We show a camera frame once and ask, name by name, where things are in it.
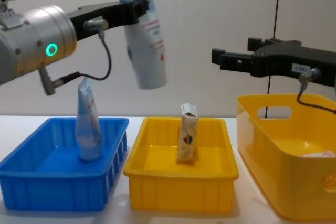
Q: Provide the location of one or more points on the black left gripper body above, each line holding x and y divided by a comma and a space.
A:
110, 15

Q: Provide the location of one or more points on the white tube with red print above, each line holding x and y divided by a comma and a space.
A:
147, 58

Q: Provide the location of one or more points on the shallow yellow plastic bin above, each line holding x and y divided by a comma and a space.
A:
178, 192

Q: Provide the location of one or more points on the blue plastic bin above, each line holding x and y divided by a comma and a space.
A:
52, 190

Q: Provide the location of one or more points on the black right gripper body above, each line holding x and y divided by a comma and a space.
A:
283, 61

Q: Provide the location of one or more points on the white packet with orange print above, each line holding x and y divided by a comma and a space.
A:
319, 154

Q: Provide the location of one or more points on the white and blue tube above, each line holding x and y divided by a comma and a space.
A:
88, 129

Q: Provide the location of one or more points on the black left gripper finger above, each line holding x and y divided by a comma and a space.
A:
131, 12

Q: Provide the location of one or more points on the beige snack packet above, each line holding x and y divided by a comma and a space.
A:
187, 134

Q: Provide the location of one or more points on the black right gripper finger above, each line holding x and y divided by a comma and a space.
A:
258, 44
233, 60

